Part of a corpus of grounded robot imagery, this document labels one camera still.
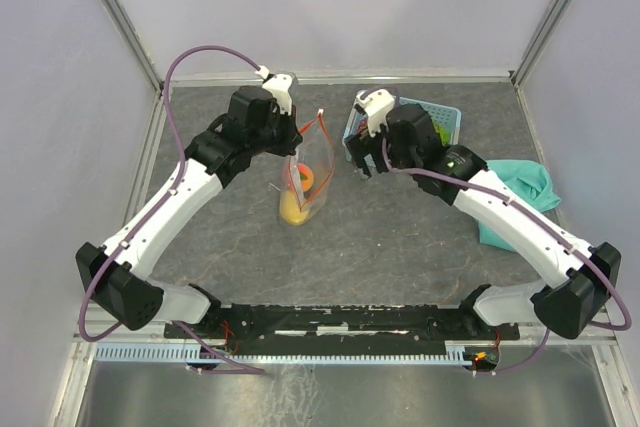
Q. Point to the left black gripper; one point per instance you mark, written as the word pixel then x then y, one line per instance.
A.
pixel 293 137

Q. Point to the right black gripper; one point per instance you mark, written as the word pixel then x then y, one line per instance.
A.
pixel 364 143

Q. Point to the clear zip top bag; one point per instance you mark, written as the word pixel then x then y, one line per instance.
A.
pixel 316 151

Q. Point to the orange peach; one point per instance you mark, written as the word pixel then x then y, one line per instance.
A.
pixel 307 177

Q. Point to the yellow pear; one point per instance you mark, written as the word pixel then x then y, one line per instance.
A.
pixel 293 209

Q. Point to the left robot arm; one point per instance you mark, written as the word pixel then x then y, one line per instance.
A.
pixel 116 274

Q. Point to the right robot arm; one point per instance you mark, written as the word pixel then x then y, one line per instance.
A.
pixel 575 280

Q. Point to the green grape bunch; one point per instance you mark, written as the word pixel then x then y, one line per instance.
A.
pixel 443 133

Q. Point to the light blue plastic basket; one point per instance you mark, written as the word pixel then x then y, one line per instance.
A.
pixel 450 117

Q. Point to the teal cloth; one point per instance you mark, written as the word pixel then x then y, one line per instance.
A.
pixel 528 179

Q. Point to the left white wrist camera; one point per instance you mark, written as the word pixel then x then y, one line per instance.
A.
pixel 280 86

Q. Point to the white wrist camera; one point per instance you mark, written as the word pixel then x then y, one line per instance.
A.
pixel 375 103
pixel 280 86

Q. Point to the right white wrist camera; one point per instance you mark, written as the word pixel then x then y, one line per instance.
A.
pixel 375 103

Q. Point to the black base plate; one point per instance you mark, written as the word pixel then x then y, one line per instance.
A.
pixel 378 344

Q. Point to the light blue cable duct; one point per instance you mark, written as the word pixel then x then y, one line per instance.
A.
pixel 194 354

